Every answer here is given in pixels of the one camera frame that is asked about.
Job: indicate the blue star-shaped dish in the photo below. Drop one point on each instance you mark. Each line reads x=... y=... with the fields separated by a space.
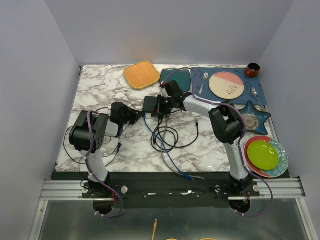
x=255 y=119

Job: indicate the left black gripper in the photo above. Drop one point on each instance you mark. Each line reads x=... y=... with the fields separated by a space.
x=135 y=114

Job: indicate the blue placemat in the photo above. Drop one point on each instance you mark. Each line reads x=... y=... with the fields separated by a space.
x=197 y=79

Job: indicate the teal patterned plate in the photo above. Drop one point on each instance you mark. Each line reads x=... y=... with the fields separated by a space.
x=283 y=163

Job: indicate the black mounting base plate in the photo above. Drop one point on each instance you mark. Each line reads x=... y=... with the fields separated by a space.
x=126 y=190

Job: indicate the silver fork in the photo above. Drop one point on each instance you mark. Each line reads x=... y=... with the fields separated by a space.
x=205 y=77

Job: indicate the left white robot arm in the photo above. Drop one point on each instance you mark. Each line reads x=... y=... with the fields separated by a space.
x=89 y=130

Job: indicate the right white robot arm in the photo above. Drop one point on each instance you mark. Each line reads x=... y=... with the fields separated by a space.
x=227 y=123

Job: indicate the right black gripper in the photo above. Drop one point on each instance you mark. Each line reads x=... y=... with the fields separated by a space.
x=159 y=111

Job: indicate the black network switch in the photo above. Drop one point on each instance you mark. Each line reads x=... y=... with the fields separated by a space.
x=147 y=104

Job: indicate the aluminium rail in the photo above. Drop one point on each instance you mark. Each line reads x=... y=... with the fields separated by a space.
x=64 y=190

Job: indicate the lime green plate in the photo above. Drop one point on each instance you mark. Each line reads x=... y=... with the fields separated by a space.
x=263 y=155

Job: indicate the teal square plate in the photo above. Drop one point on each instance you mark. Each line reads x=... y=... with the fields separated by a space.
x=182 y=78

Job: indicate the orange woven square mat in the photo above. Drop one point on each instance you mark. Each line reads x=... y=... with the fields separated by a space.
x=141 y=75

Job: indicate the silver spoon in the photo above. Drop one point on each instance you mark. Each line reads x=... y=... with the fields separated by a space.
x=255 y=94

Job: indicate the red lacquer cup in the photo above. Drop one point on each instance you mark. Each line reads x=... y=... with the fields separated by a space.
x=252 y=70

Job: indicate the pink and cream plate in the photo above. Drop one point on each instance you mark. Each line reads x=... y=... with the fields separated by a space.
x=226 y=85

